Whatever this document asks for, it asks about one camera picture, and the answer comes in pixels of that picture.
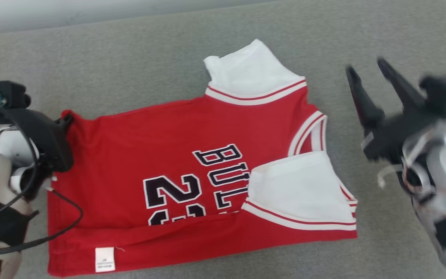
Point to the red white-sleeved basketball jersey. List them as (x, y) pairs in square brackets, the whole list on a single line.
[(130, 147)]

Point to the grey fabric sofa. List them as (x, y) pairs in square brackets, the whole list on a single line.
[(130, 66)]

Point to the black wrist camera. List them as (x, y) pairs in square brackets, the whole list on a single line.
[(10, 95), (438, 91)]

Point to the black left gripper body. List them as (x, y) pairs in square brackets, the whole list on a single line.
[(50, 139)]

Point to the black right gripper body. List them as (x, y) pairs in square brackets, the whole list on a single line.
[(393, 135)]

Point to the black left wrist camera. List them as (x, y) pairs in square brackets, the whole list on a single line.
[(10, 95)]

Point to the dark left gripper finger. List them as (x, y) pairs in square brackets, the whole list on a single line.
[(65, 121)]

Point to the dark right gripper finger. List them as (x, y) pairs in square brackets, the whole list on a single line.
[(405, 91), (364, 100)]

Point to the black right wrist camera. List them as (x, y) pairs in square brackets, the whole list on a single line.
[(438, 91)]

